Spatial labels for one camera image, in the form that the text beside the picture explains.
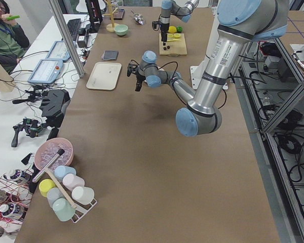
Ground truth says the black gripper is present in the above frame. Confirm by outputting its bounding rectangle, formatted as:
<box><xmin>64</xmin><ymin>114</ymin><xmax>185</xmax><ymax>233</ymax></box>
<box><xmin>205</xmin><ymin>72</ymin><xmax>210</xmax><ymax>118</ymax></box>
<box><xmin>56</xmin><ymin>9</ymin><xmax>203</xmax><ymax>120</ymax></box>
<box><xmin>135</xmin><ymin>68</ymin><xmax>146</xmax><ymax>92</ymax></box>
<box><xmin>160</xmin><ymin>22</ymin><xmax>169</xmax><ymax>46</ymax></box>

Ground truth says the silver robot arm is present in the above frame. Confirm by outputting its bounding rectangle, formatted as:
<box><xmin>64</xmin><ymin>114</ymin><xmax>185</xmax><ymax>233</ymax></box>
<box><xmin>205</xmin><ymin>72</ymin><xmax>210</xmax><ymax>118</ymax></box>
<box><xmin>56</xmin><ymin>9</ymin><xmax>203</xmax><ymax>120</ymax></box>
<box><xmin>127</xmin><ymin>1</ymin><xmax>289</xmax><ymax>137</ymax></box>
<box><xmin>156</xmin><ymin>0</ymin><xmax>199</xmax><ymax>45</ymax></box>

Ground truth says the cream rabbit tray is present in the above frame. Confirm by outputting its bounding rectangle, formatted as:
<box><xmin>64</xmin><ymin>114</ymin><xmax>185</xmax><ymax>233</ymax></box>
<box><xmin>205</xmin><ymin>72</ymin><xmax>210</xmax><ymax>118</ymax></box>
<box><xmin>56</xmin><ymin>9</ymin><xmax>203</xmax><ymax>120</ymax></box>
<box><xmin>86</xmin><ymin>62</ymin><xmax>122</xmax><ymax>91</ymax></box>

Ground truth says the round yellow lemon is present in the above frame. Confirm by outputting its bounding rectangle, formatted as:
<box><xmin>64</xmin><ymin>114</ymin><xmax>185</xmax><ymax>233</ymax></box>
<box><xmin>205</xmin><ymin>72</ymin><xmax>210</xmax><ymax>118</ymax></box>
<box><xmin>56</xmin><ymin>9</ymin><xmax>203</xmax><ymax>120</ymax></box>
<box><xmin>168</xmin><ymin>26</ymin><xmax>177</xmax><ymax>33</ymax></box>

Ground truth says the upper lemon slice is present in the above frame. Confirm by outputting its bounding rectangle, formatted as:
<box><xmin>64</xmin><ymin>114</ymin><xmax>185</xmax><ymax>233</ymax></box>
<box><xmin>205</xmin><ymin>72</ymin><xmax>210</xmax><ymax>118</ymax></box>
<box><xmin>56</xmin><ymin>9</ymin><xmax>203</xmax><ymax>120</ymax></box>
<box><xmin>173</xmin><ymin>33</ymin><xmax>181</xmax><ymax>38</ymax></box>

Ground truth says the wooden cutting board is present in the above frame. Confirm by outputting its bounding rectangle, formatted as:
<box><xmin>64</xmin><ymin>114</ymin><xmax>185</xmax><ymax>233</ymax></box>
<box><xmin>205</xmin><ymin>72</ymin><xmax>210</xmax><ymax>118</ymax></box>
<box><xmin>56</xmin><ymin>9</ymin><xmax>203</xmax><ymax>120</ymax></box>
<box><xmin>159</xmin><ymin>33</ymin><xmax>187</xmax><ymax>56</ymax></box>

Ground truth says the green lime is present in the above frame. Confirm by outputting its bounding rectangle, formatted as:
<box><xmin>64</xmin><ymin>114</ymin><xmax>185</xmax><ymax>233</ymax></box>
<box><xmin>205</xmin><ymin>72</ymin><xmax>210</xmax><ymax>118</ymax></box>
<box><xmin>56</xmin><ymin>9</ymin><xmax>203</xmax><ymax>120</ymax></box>
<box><xmin>176</xmin><ymin>26</ymin><xmax>183</xmax><ymax>33</ymax></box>

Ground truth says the metal scoop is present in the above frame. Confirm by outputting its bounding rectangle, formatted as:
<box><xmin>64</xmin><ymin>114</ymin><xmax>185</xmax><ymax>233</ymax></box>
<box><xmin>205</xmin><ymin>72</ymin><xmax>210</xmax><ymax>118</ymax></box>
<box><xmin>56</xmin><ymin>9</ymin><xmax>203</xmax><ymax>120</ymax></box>
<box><xmin>131</xmin><ymin>9</ymin><xmax>145</xmax><ymax>25</ymax></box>

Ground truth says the grey folded cloth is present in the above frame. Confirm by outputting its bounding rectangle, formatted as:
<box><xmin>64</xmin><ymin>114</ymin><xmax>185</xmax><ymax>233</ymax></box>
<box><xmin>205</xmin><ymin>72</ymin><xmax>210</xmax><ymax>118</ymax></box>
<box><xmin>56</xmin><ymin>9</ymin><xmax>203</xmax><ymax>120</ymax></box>
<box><xmin>101</xmin><ymin>50</ymin><xmax>119</xmax><ymax>61</ymax></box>

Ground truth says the mint green bowl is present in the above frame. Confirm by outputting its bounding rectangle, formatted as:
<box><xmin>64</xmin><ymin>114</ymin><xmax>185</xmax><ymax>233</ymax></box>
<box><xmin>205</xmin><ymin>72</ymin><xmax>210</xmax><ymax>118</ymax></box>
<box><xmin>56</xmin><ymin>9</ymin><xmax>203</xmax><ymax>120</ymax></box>
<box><xmin>114</xmin><ymin>24</ymin><xmax>129</xmax><ymax>36</ymax></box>

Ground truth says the wooden cup tree stand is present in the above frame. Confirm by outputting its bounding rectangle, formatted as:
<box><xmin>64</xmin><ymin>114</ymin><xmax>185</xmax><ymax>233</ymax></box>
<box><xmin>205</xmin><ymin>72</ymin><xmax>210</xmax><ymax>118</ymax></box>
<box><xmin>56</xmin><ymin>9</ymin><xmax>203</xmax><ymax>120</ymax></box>
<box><xmin>104</xmin><ymin>0</ymin><xmax>119</xmax><ymax>32</ymax></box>

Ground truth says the far teach pendant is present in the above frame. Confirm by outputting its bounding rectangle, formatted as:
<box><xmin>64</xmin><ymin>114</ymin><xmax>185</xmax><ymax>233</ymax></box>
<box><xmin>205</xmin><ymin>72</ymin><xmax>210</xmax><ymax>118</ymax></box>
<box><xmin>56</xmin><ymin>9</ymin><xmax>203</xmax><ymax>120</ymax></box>
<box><xmin>46</xmin><ymin>40</ymin><xmax>70</xmax><ymax>62</ymax></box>

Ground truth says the teach pendant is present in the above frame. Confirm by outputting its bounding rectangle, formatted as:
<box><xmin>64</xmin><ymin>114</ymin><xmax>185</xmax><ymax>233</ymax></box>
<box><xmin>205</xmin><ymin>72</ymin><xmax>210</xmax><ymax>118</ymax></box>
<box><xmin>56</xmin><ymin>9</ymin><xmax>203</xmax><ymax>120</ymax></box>
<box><xmin>28</xmin><ymin>58</ymin><xmax>63</xmax><ymax>85</ymax></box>
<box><xmin>46</xmin><ymin>40</ymin><xmax>70</xmax><ymax>62</ymax></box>

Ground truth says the black keyboard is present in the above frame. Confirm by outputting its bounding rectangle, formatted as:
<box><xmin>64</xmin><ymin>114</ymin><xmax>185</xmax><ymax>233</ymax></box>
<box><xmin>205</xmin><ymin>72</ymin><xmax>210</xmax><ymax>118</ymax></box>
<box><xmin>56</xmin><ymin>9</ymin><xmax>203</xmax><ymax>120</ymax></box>
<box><xmin>67</xmin><ymin>18</ymin><xmax>81</xmax><ymax>41</ymax></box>

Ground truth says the near teach pendant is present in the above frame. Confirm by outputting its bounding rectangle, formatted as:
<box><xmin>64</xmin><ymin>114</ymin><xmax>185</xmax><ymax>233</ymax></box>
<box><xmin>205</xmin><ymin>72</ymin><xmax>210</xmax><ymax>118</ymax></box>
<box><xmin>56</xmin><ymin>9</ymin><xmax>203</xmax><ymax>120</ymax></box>
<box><xmin>28</xmin><ymin>58</ymin><xmax>63</xmax><ymax>85</ymax></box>

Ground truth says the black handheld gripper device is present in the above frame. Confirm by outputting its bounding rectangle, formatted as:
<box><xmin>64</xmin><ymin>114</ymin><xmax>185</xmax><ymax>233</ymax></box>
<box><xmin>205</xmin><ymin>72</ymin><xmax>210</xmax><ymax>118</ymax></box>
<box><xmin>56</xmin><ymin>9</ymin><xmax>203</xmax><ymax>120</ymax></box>
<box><xmin>11</xmin><ymin>118</ymin><xmax>48</xmax><ymax>147</ymax></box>

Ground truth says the blue plastic cup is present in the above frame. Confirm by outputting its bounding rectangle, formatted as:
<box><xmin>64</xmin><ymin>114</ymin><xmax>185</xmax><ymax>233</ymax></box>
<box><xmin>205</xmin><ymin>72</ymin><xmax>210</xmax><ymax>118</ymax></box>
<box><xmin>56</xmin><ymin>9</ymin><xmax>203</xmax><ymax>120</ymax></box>
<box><xmin>54</xmin><ymin>166</ymin><xmax>77</xmax><ymax>181</ymax></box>

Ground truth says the pink plastic cup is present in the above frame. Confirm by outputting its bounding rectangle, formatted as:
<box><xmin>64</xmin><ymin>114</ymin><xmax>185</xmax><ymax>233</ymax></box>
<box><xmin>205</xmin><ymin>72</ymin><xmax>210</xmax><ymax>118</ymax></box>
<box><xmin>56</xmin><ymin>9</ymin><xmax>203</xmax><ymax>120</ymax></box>
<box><xmin>62</xmin><ymin>174</ymin><xmax>85</xmax><ymax>191</ymax></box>

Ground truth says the white plastic cup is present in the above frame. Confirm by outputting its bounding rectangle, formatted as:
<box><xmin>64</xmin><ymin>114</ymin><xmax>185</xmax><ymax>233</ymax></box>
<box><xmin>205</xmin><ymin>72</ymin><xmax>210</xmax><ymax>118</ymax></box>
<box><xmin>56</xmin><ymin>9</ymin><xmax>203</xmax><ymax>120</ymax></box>
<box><xmin>71</xmin><ymin>186</ymin><xmax>94</xmax><ymax>205</ymax></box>

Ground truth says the person in green sweater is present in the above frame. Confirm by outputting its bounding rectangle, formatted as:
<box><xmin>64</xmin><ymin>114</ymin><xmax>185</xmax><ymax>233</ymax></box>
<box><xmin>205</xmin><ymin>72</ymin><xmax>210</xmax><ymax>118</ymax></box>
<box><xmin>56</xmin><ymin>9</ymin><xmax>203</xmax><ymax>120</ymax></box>
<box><xmin>0</xmin><ymin>1</ymin><xmax>30</xmax><ymax>73</ymax></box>

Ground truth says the metal muddler stick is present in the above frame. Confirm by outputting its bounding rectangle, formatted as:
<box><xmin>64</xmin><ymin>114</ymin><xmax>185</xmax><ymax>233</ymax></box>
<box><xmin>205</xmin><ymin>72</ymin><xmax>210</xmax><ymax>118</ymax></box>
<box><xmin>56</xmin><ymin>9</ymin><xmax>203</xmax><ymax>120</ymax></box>
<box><xmin>32</xmin><ymin>148</ymin><xmax>65</xmax><ymax>183</ymax></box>

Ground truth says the yellow plastic cup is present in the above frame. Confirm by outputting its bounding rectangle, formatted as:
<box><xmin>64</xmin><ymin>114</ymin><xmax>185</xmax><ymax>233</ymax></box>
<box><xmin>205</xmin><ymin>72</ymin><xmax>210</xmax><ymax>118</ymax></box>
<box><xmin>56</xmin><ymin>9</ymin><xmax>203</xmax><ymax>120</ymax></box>
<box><xmin>39</xmin><ymin>179</ymin><xmax>56</xmax><ymax>197</ymax></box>

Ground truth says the grey plastic cup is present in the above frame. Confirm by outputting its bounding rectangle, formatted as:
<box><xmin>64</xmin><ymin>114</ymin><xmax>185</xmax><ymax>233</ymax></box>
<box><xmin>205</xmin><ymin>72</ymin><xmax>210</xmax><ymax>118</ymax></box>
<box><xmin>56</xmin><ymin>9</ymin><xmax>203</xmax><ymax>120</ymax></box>
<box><xmin>47</xmin><ymin>187</ymin><xmax>64</xmax><ymax>208</ymax></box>

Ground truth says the white cup rack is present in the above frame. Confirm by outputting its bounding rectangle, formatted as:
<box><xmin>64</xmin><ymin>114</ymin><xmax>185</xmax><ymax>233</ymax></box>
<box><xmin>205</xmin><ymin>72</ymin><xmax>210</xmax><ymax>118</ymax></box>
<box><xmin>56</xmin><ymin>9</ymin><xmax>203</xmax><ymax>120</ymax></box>
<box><xmin>39</xmin><ymin>169</ymin><xmax>98</xmax><ymax>224</ymax></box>

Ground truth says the mint plastic cup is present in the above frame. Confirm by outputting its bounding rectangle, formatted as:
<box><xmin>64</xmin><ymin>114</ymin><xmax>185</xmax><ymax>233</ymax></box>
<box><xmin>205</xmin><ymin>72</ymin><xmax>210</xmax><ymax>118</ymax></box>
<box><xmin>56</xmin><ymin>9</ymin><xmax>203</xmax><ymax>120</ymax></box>
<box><xmin>52</xmin><ymin>198</ymin><xmax>75</xmax><ymax>222</ymax></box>

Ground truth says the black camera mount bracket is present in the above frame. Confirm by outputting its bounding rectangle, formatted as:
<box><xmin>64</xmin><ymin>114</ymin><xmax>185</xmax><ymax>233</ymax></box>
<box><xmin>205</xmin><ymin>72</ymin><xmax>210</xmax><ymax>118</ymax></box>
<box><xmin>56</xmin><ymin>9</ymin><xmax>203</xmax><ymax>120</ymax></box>
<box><xmin>127</xmin><ymin>63</ymin><xmax>138</xmax><ymax>77</ymax></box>

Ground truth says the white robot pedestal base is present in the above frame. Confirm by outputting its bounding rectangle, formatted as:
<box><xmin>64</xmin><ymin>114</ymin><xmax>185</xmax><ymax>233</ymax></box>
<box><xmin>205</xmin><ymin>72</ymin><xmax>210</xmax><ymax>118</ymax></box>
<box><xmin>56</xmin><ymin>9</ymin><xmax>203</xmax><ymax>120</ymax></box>
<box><xmin>190</xmin><ymin>6</ymin><xmax>219</xmax><ymax>89</ymax></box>

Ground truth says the aluminium frame post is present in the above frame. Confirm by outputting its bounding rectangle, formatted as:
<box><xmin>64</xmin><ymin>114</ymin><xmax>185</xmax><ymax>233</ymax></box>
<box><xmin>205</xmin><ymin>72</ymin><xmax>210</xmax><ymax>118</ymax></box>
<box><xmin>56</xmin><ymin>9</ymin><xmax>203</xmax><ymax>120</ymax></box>
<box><xmin>48</xmin><ymin>0</ymin><xmax>85</xmax><ymax>78</ymax></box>

